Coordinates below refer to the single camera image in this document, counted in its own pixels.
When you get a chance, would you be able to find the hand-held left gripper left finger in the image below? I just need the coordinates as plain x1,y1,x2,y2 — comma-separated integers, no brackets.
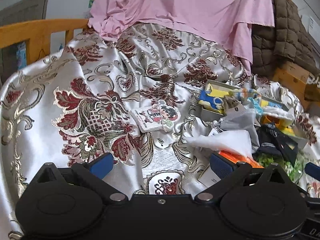
31,153,128,205

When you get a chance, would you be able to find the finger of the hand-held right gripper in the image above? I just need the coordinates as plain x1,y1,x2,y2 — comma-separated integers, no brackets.
305,162,320,180

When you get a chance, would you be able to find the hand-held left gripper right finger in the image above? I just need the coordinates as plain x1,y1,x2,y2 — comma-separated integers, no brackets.
194,153,293,205

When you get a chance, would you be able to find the orange and white box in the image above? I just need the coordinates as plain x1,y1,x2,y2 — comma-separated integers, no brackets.
199,149,264,188

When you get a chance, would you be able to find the bag of green pieces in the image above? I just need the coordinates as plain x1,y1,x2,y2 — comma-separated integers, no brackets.
254,152,306,183

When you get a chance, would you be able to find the black sock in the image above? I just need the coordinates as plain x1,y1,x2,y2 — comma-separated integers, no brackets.
255,123,298,166

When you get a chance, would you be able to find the metal tray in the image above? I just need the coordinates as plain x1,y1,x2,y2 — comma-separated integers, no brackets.
199,79,308,143

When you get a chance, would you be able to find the white fluffy cloth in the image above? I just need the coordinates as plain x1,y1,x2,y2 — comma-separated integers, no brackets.
262,104,296,121

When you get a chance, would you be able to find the orange plastic cup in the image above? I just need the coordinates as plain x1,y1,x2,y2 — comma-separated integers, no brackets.
262,115,277,127

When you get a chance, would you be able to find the yellow and blue cloth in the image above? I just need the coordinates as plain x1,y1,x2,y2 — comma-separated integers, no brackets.
200,82,227,111

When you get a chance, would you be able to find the striped sock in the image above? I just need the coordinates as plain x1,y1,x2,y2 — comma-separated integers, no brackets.
230,88,263,107

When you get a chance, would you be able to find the floral satin blanket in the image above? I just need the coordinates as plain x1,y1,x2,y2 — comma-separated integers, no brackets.
0,22,320,240

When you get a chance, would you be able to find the blue printed sheet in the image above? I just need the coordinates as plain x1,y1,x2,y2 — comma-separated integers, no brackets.
16,42,27,68

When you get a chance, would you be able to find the brown quilted jacket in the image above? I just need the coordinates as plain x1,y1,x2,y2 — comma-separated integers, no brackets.
251,0,320,77

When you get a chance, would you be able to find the white air conditioner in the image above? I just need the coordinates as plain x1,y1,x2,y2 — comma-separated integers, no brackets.
301,7,320,45

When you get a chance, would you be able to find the pink bed sheet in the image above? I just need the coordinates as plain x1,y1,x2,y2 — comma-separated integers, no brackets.
88,0,275,77

